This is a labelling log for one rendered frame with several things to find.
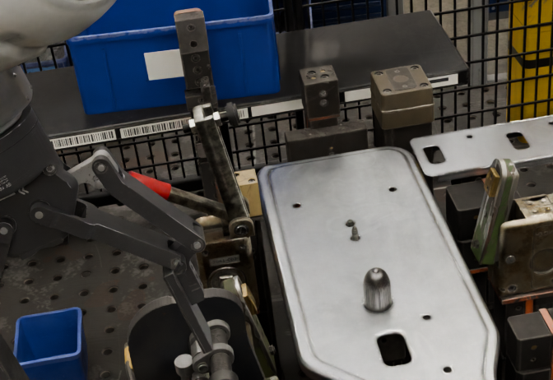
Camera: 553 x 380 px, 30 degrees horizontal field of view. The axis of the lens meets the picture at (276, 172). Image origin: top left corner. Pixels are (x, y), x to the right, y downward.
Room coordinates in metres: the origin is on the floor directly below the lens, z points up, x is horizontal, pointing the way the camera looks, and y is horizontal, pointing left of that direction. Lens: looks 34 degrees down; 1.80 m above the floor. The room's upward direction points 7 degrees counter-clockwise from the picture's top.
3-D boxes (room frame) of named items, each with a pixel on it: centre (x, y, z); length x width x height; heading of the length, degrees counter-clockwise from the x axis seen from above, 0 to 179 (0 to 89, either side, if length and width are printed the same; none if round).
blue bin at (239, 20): (1.44, 0.13, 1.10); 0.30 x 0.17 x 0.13; 89
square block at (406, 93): (1.31, -0.20, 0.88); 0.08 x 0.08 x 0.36; 5
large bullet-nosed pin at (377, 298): (0.90, -0.10, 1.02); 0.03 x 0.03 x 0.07
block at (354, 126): (1.29, -0.08, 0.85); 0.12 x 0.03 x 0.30; 95
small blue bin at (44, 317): (1.15, 0.36, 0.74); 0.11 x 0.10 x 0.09; 5
